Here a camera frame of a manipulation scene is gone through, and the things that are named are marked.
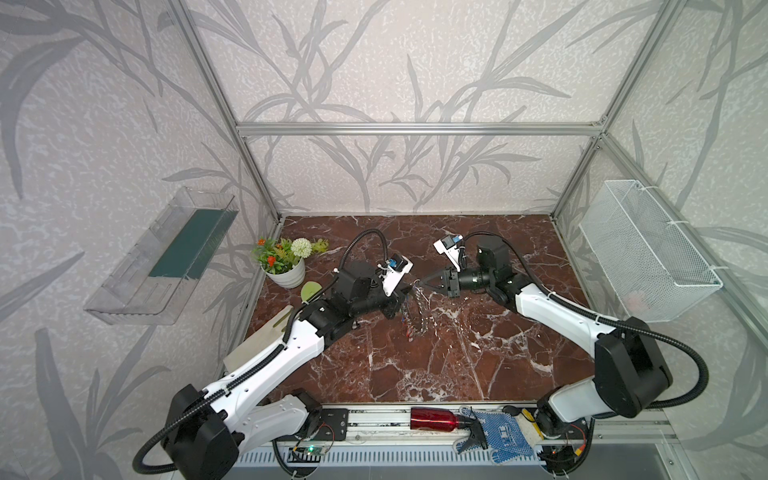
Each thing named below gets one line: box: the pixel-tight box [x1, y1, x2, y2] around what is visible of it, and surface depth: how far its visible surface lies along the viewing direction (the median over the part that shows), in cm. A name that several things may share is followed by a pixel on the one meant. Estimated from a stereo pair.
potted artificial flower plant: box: [252, 237, 329, 289], surface depth 93 cm
